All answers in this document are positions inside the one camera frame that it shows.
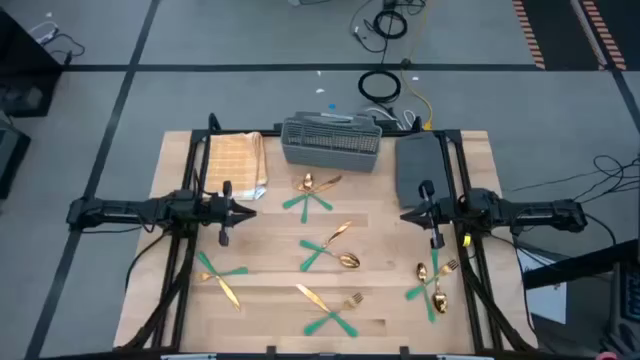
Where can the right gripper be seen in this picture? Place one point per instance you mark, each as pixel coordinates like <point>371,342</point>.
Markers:
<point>450,215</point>

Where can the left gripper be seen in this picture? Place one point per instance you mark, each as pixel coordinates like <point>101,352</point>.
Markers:
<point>212,212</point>

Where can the grey mesh cutlery basket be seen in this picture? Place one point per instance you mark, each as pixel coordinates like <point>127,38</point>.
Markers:
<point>330,157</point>

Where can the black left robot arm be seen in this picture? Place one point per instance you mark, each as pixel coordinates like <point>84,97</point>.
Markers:
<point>125,210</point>

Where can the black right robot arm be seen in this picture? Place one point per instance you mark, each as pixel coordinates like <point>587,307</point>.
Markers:
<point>530,212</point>

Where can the yellow tag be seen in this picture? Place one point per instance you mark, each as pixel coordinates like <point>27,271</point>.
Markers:
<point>467,240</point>

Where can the orange checked cloth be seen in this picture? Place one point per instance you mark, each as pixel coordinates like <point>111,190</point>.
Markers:
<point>232,165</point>

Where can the grey folded cloth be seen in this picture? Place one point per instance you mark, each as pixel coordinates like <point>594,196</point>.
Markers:
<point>417,165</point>

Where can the white paper sheet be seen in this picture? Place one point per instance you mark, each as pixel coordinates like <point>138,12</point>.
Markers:
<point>547,305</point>

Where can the black desk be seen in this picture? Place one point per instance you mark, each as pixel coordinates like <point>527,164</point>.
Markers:
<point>575,267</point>

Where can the dark equipment rack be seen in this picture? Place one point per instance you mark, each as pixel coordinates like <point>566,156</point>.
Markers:
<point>627,300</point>

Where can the red round object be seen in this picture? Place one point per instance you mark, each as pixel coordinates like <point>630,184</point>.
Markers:
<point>607,356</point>

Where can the black mat orange striped edges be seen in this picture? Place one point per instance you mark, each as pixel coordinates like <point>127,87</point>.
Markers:
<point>560,30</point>

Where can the black box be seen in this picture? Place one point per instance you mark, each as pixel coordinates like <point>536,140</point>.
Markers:
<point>12,155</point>

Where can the white power strip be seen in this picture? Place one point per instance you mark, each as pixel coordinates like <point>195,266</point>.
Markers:
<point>44,31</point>

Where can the black cabinet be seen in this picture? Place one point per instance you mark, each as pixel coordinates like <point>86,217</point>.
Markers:
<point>20,55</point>

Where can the black aluminium table frame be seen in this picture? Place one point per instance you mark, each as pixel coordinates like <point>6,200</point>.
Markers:
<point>199,134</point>

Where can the white metal bracket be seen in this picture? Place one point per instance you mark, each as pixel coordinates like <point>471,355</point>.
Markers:
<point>187,357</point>
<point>465,357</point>

